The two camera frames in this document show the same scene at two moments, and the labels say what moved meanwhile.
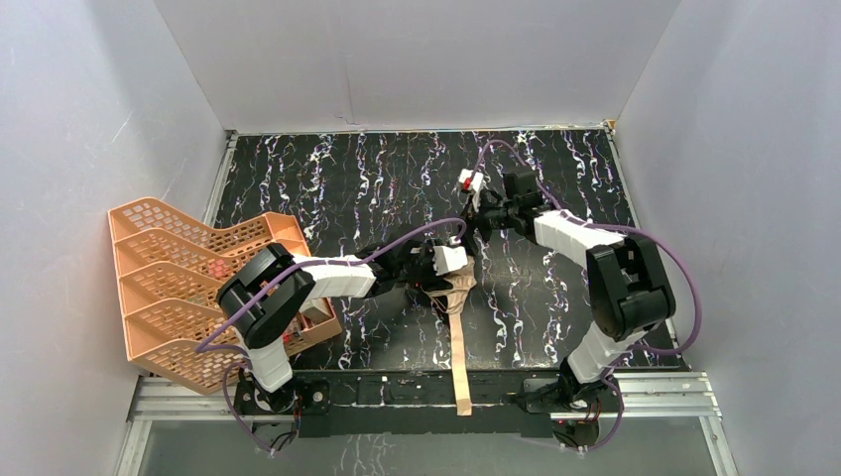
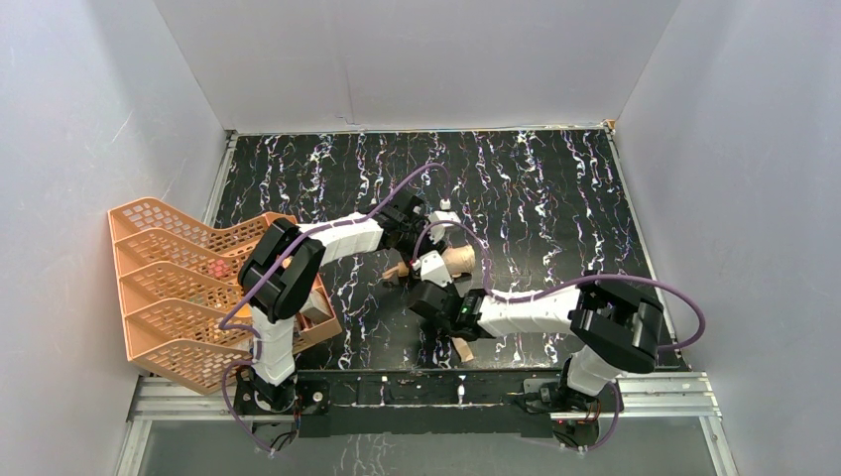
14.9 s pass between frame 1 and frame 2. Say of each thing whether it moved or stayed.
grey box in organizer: stayed
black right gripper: moved
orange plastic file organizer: stayed
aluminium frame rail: stayed
